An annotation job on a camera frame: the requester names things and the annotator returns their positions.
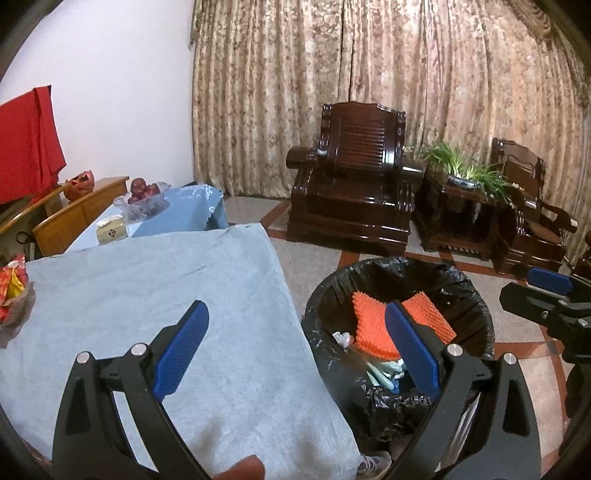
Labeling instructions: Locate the glass fruit bowl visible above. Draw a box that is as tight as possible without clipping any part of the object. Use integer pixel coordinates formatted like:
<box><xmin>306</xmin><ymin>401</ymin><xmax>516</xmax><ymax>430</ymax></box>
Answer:
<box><xmin>113</xmin><ymin>182</ymin><xmax>172</xmax><ymax>223</ymax></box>

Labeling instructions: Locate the green rubber glove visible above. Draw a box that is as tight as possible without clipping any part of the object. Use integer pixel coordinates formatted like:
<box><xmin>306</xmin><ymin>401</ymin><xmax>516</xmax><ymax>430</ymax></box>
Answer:
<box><xmin>364</xmin><ymin>359</ymin><xmax>408</xmax><ymax>394</ymax></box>

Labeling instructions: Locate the blue tablecloth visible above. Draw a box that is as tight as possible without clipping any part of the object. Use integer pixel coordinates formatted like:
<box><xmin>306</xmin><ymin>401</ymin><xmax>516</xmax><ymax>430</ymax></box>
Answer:
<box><xmin>65</xmin><ymin>185</ymin><xmax>230</xmax><ymax>253</ymax></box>

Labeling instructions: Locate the yellow snack packet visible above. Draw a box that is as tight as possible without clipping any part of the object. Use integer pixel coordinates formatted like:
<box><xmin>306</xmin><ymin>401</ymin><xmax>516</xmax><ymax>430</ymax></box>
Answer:
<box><xmin>6</xmin><ymin>270</ymin><xmax>27</xmax><ymax>302</ymax></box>

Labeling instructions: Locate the potted green plant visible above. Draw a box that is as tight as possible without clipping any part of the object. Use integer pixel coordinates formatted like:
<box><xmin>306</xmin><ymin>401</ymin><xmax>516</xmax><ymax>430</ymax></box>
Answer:
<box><xmin>406</xmin><ymin>141</ymin><xmax>520</xmax><ymax>206</ymax></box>

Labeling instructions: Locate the grey sneaker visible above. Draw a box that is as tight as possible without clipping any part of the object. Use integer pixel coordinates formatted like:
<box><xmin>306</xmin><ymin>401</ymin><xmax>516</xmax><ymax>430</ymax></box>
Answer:
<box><xmin>356</xmin><ymin>452</ymin><xmax>393</xmax><ymax>479</ymax></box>

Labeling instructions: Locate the red paper bag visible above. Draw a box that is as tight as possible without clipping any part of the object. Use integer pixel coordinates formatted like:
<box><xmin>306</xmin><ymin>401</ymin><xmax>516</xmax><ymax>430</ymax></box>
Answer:
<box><xmin>63</xmin><ymin>170</ymin><xmax>97</xmax><ymax>202</ymax></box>

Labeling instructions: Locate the black cable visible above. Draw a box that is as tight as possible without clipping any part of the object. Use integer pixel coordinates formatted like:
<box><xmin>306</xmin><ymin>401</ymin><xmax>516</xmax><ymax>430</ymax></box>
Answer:
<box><xmin>16</xmin><ymin>230</ymin><xmax>38</xmax><ymax>257</ymax></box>

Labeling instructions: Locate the dark wooden side table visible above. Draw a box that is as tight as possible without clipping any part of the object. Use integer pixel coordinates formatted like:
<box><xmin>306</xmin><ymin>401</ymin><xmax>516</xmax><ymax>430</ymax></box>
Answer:
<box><xmin>413</xmin><ymin>171</ymin><xmax>509</xmax><ymax>262</ymax></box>

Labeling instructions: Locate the glass snack bowl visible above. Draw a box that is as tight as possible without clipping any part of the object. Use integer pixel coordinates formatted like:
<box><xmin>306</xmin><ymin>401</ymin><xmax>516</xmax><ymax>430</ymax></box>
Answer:
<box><xmin>0</xmin><ymin>276</ymin><xmax>37</xmax><ymax>350</ymax></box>

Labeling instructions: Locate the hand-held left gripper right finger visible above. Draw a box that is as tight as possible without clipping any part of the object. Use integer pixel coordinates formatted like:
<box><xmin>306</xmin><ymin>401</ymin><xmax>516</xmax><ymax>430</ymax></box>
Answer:
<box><xmin>384</xmin><ymin>300</ymin><xmax>542</xmax><ymax>480</ymax></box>

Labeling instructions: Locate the orange foam net sleeve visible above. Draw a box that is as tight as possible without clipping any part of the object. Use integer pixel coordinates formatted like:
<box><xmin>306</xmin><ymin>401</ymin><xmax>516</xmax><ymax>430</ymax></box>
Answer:
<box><xmin>351</xmin><ymin>291</ymin><xmax>458</xmax><ymax>360</ymax></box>

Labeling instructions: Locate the grey table blanket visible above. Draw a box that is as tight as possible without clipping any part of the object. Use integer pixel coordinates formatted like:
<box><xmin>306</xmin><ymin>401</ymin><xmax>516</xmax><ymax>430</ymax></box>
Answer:
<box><xmin>0</xmin><ymin>223</ymin><xmax>363</xmax><ymax>480</ymax></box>

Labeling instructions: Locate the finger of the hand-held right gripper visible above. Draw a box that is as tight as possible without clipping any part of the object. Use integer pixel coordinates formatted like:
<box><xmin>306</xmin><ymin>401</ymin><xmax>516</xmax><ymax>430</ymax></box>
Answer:
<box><xmin>526</xmin><ymin>266</ymin><xmax>591</xmax><ymax>298</ymax></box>
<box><xmin>499</xmin><ymin>282</ymin><xmax>574</xmax><ymax>329</ymax></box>

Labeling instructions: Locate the dark wooden armchair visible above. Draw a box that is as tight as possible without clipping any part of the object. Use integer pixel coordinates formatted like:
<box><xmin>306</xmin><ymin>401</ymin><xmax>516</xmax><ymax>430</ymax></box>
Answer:
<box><xmin>286</xmin><ymin>102</ymin><xmax>425</xmax><ymax>257</ymax></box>
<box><xmin>573</xmin><ymin>230</ymin><xmax>591</xmax><ymax>278</ymax></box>
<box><xmin>490</xmin><ymin>137</ymin><xmax>579</xmax><ymax>278</ymax></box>

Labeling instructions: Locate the waste bin with black bag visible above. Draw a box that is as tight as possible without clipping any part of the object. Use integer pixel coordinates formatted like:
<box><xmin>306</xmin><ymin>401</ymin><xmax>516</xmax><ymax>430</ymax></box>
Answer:
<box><xmin>301</xmin><ymin>256</ymin><xmax>496</xmax><ymax>468</ymax></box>

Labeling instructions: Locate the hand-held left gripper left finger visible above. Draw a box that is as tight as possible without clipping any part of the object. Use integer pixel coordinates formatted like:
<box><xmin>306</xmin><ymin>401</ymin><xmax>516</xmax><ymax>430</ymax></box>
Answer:
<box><xmin>52</xmin><ymin>300</ymin><xmax>211</xmax><ymax>480</ymax></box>

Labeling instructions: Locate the red cloth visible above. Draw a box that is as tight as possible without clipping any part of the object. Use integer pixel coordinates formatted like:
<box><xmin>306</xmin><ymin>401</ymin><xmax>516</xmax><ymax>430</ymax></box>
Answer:
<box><xmin>0</xmin><ymin>85</ymin><xmax>67</xmax><ymax>205</ymax></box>

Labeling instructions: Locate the beige patterned curtain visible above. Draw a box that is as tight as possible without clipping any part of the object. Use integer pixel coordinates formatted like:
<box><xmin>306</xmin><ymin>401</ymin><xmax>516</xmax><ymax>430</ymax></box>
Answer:
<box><xmin>190</xmin><ymin>0</ymin><xmax>591</xmax><ymax>260</ymax></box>

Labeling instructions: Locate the person's left hand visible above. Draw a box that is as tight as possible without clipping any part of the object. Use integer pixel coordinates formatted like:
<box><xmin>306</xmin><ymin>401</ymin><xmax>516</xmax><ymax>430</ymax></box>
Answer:
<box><xmin>210</xmin><ymin>455</ymin><xmax>267</xmax><ymax>480</ymax></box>

